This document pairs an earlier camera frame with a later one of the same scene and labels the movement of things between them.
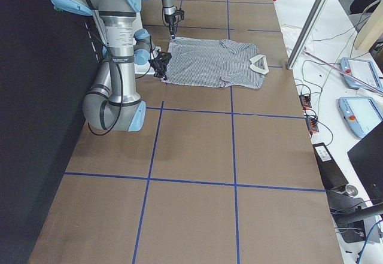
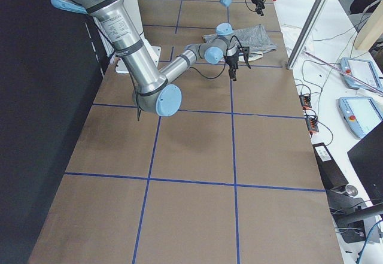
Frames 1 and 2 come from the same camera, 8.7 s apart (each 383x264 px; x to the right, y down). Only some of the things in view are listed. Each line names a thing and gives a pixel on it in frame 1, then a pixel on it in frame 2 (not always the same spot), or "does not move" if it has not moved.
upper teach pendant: x=364 y=70 does not move
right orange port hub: x=312 y=125 does not move
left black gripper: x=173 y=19 to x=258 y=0
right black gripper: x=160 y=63 to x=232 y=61
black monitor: x=366 y=157 does not move
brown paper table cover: x=218 y=175 does not move
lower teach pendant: x=361 y=114 does not move
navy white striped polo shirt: x=210 y=63 to x=252 y=41
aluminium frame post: x=312 y=21 does not move
